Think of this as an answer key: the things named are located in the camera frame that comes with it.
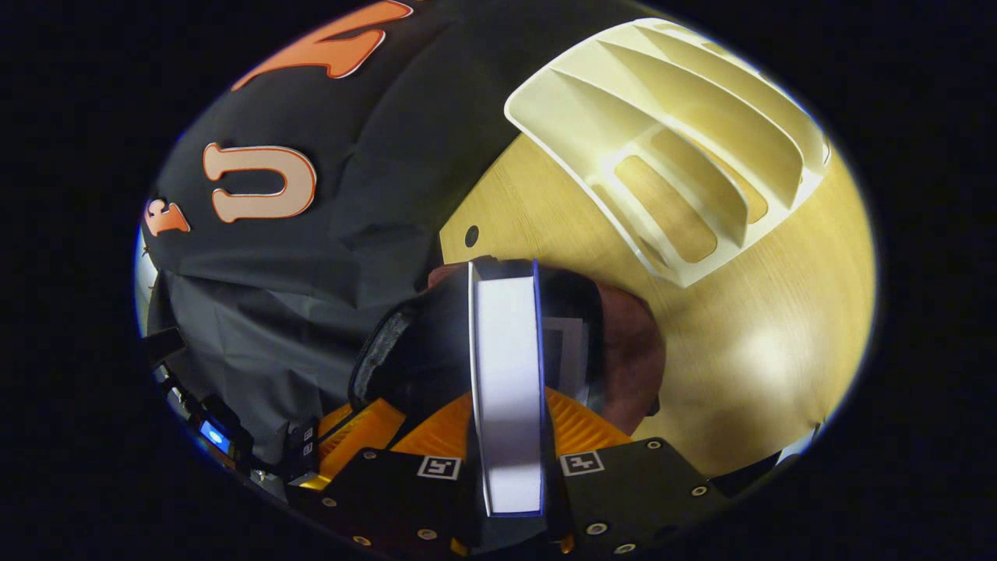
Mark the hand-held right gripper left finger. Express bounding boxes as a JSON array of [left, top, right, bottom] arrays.
[[310, 392, 485, 559]]

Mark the dark book with photo cover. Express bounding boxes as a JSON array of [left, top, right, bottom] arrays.
[[541, 315, 593, 408]]

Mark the white bookshelf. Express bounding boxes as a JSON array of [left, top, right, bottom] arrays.
[[503, 17, 833, 290]]

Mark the blue book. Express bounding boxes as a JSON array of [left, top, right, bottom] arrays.
[[467, 259, 547, 518]]

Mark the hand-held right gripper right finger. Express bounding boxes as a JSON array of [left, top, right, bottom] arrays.
[[544, 386, 733, 558]]

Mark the maroon schoolbag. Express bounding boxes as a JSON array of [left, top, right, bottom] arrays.
[[347, 260, 668, 439]]

